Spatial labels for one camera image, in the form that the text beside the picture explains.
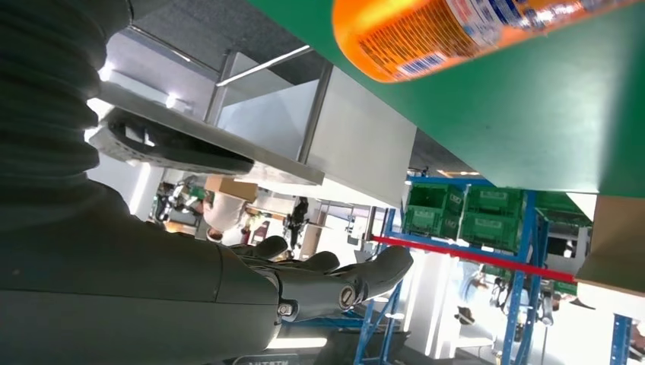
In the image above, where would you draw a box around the person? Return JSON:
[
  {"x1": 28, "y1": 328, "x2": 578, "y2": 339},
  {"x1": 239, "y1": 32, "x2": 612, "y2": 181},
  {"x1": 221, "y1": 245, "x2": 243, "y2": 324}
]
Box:
[{"x1": 201, "y1": 191, "x2": 250, "y2": 244}]

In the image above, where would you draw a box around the brown cardboard carton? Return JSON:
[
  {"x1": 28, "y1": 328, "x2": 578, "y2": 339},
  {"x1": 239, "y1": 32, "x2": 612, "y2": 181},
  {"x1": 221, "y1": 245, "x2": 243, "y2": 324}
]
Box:
[{"x1": 204, "y1": 175, "x2": 259, "y2": 204}]

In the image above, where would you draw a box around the ceiling light bar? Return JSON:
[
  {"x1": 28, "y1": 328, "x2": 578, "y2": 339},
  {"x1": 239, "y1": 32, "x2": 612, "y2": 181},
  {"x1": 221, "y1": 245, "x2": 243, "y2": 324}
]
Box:
[{"x1": 267, "y1": 336, "x2": 329, "y2": 351}]

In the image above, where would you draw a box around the stainless steel table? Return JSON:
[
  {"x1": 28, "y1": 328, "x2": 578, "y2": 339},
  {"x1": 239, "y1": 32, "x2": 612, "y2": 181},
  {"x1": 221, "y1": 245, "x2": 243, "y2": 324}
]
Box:
[{"x1": 85, "y1": 45, "x2": 335, "y2": 187}]

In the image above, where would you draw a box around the green plastic crate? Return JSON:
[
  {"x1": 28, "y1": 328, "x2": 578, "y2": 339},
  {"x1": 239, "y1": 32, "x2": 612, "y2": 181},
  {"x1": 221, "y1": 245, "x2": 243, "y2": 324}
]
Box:
[
  {"x1": 402, "y1": 206, "x2": 447, "y2": 238},
  {"x1": 461, "y1": 214, "x2": 520, "y2": 253},
  {"x1": 407, "y1": 183, "x2": 465, "y2": 213},
  {"x1": 465, "y1": 187, "x2": 525, "y2": 217},
  {"x1": 536, "y1": 193, "x2": 593, "y2": 227}
]

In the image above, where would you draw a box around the red barrier bar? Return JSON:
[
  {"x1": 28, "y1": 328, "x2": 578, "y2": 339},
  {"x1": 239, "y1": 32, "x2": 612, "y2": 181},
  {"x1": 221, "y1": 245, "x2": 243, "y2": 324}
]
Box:
[{"x1": 371, "y1": 235, "x2": 577, "y2": 284}]

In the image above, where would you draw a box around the blue metal rack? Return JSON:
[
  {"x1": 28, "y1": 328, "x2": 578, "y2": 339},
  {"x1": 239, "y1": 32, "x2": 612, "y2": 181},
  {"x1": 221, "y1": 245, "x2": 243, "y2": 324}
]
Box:
[{"x1": 352, "y1": 173, "x2": 550, "y2": 365}]

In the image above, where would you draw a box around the green table mat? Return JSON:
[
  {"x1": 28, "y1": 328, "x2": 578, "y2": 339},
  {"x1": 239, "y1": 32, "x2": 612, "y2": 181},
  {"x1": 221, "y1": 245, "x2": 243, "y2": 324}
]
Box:
[{"x1": 249, "y1": 0, "x2": 645, "y2": 198}]

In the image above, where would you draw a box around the open cardboard box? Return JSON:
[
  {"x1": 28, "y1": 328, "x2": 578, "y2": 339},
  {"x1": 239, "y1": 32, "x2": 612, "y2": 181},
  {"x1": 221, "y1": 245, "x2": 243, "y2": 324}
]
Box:
[{"x1": 574, "y1": 195, "x2": 645, "y2": 296}]

